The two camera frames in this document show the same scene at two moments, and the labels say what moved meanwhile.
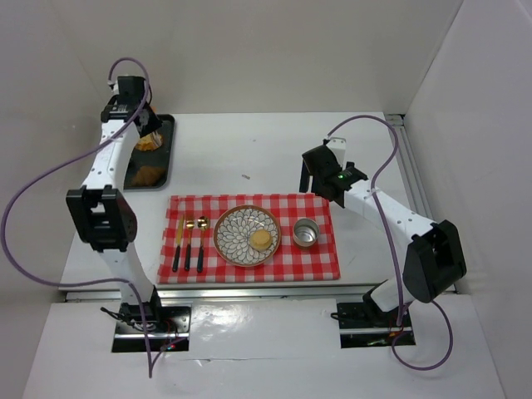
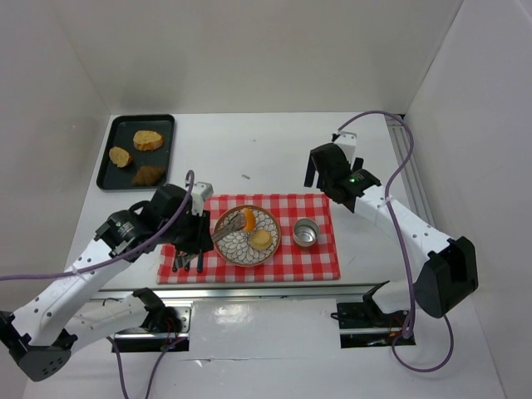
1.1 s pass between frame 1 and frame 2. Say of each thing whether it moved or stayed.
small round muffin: stayed
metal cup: stayed
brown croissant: stayed
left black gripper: moved
